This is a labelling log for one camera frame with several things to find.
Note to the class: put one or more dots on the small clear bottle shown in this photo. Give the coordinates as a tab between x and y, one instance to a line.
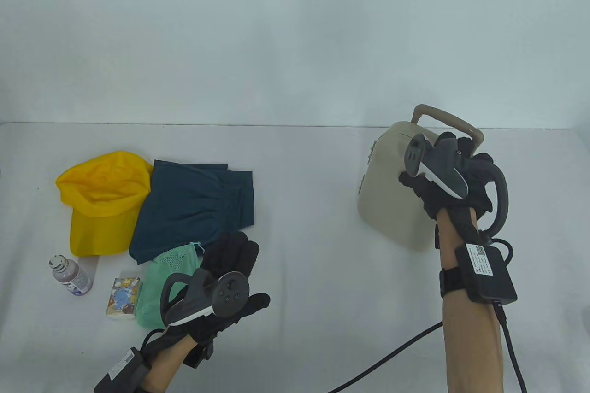
71	275

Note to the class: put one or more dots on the black controller on right glove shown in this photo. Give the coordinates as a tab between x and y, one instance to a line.
438	169

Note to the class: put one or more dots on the person's right forearm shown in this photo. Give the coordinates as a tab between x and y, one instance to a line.
468	342

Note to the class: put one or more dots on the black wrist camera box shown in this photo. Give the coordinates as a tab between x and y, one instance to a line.
120	370
486	273

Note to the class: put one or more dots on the person's left thumb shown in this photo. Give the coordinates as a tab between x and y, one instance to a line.
256	302

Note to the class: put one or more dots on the black controller on left glove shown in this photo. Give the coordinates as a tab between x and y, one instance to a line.
226	294

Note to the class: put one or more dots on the person's left hand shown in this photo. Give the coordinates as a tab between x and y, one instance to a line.
230	255

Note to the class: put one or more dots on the colourful tissue packet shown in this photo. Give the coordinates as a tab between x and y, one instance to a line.
123	297

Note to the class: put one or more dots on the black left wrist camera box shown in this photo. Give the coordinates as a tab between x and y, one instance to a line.
120	370

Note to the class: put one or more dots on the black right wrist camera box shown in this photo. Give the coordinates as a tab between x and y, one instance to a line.
486	273

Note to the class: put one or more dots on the person's right hand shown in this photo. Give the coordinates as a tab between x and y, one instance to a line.
477	181

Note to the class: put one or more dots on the person's left forearm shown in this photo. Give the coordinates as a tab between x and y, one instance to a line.
163	367

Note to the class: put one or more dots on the green mesh bag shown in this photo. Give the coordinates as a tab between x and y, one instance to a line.
161	282

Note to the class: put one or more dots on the black controller on glove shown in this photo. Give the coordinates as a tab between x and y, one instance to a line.
226	294
438	169

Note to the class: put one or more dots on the person's right thumb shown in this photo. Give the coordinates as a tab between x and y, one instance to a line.
415	188

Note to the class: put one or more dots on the dark teal shorts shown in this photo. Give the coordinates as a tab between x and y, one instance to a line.
193	204

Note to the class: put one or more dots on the yellow cap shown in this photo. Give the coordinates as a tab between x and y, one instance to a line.
101	199

